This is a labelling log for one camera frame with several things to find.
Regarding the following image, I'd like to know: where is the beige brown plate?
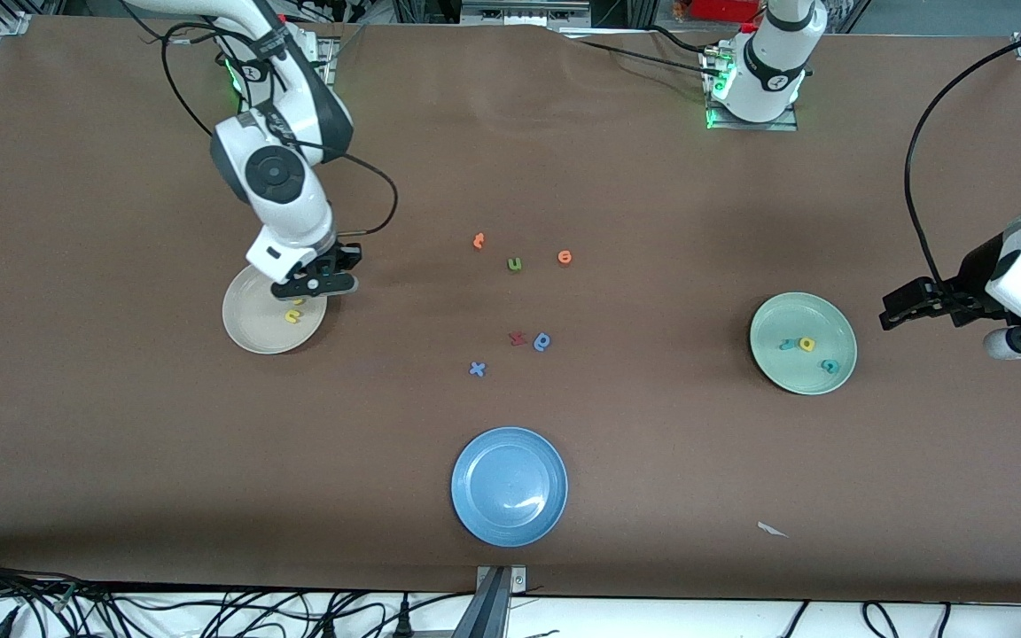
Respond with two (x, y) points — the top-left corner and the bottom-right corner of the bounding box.
(222, 264), (329, 355)

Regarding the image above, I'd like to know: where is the green plate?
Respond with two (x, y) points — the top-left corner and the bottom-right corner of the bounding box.
(749, 292), (858, 396)

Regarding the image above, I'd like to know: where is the blue plate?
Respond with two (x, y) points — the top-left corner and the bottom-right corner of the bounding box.
(450, 426), (569, 548)

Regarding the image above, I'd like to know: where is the brown table cover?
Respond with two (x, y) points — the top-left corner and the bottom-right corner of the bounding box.
(0, 16), (1021, 605)

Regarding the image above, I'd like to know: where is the grey metal equipment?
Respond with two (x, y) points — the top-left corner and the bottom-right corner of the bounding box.
(460, 0), (593, 29)

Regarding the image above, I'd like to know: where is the red box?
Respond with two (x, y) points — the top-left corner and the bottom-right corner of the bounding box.
(688, 0), (764, 23)

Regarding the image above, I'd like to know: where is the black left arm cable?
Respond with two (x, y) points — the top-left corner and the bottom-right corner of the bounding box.
(905, 31), (1021, 289)

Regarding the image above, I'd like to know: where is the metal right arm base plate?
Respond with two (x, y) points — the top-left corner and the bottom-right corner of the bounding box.
(236, 39), (335, 121)

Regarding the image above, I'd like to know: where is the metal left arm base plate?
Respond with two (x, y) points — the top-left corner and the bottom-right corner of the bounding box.
(704, 49), (800, 132)

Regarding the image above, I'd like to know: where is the looped black floor cable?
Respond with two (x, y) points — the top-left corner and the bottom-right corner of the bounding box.
(861, 601), (903, 638)

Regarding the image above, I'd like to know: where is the black base power cable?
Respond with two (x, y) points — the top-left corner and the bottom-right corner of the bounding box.
(555, 25), (729, 81)

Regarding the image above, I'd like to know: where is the aluminium camera mount profile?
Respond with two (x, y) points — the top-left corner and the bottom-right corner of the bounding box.
(451, 565), (529, 638)

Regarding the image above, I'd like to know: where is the tangled black cable bundle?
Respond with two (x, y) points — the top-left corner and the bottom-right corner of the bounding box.
(0, 554), (387, 638)

